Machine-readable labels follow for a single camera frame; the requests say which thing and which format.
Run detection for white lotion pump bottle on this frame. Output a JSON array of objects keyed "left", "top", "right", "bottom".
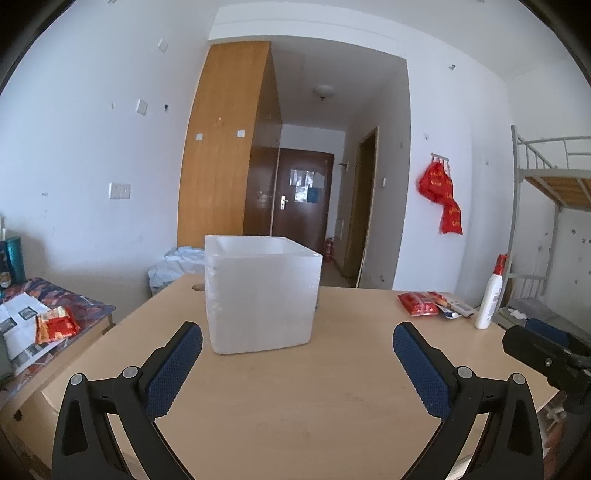
[{"left": 475, "top": 254, "right": 507, "bottom": 330}]

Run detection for patterned side table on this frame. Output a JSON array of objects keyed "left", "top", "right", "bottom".
[{"left": 1, "top": 278, "right": 115, "bottom": 423}]

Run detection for red orange packet on side table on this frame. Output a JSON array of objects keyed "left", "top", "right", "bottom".
[{"left": 35, "top": 306, "right": 80, "bottom": 345}]

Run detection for white remote control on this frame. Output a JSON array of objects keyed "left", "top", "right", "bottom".
[{"left": 447, "top": 298, "right": 476, "bottom": 318}]

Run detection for blue white small packet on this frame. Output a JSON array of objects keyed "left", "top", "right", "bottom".
[{"left": 438, "top": 305, "right": 461, "bottom": 320}]

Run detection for red orange small packet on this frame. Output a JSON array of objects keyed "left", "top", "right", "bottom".
[{"left": 428, "top": 291, "right": 449, "bottom": 308}]

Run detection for white printed leaflet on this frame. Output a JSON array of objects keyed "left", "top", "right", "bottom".
[{"left": 0, "top": 293, "right": 61, "bottom": 376}]

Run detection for red snack packet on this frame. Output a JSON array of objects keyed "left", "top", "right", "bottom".
[{"left": 398, "top": 292, "right": 440, "bottom": 317}]

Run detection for light blue covered bin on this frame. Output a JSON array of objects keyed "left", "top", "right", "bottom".
[{"left": 148, "top": 246, "right": 205, "bottom": 295}]

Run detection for metal bunk bed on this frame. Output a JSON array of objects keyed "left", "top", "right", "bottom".
[{"left": 499, "top": 126, "right": 590, "bottom": 340}]

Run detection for teal cylinder can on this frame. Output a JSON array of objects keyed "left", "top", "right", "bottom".
[{"left": 0, "top": 237, "right": 27, "bottom": 288}]

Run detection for white foam box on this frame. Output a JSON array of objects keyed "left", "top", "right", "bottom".
[{"left": 204, "top": 235, "right": 322, "bottom": 355}]

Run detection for red hanging bags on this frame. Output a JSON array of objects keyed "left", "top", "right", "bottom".
[{"left": 418, "top": 153, "right": 463, "bottom": 235}]

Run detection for red fire extinguisher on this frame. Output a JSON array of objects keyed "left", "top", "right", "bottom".
[{"left": 324, "top": 238, "right": 334, "bottom": 263}]

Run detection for brown side door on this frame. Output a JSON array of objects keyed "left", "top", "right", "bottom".
[{"left": 342, "top": 128, "right": 379, "bottom": 287}]

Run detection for dark brown entrance door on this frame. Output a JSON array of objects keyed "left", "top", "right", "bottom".
[{"left": 271, "top": 148, "right": 335, "bottom": 253}]

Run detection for wooden wardrobe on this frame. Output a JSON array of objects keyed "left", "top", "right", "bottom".
[{"left": 177, "top": 41, "right": 283, "bottom": 247}]

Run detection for ceiling lamp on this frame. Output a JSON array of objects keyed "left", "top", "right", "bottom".
[{"left": 312, "top": 84, "right": 335, "bottom": 102}]

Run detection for double wall socket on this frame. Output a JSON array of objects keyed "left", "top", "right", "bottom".
[{"left": 108, "top": 182, "right": 131, "bottom": 200}]

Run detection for white wall switch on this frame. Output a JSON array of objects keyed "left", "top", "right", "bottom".
[{"left": 135, "top": 99, "right": 148, "bottom": 116}]

